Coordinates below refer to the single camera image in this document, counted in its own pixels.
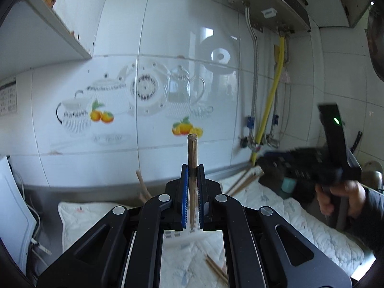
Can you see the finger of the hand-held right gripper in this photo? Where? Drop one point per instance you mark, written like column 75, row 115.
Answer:
column 294, row 162

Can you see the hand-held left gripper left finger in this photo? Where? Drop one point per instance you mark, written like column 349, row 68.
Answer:
column 184, row 198

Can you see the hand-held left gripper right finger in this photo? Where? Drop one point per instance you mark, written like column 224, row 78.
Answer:
column 200, row 204

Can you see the single brown chopstick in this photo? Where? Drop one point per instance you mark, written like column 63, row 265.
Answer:
column 238, row 181
column 141, row 183
column 250, row 181
column 192, row 153

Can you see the person's right forearm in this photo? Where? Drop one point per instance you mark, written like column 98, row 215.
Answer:
column 372, row 216

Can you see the person's right hand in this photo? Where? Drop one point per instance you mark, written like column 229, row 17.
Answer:
column 354, row 195

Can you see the teal plastic bottle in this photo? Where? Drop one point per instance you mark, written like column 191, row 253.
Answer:
column 288, row 184

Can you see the metal pipe valve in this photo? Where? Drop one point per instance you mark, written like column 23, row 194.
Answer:
column 249, row 143
column 271, row 141

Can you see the white quilted printed mat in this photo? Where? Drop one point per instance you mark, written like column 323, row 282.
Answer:
column 300, row 225

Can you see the yellow gas pipe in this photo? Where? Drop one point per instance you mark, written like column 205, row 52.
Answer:
column 270, row 96

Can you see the hanging metal pan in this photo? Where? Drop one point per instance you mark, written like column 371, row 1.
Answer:
column 376, row 45

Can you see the white countertop appliance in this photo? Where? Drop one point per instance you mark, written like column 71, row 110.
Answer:
column 15, row 216

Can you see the white instruction sticker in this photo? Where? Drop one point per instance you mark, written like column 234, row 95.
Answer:
column 7, row 97

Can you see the wall-mounted water heater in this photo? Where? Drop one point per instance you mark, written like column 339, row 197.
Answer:
column 270, row 0

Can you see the white wall cabinet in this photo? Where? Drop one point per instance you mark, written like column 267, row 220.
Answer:
column 60, row 6

